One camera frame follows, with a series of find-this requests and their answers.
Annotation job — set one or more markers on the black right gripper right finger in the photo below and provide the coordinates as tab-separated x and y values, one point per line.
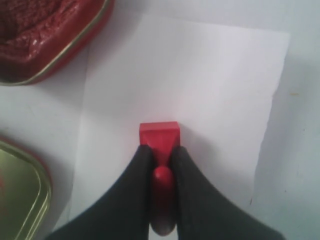
204	213

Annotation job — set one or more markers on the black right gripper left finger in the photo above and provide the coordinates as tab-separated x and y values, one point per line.
122	213

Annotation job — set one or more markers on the red stamp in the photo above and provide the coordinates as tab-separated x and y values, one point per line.
162	138

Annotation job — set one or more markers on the red ink paste tin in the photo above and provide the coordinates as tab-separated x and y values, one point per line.
38	37

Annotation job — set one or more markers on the gold tin lid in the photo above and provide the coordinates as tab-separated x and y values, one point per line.
25	192

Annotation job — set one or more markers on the white paper sheet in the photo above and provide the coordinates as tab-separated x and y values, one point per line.
216	82

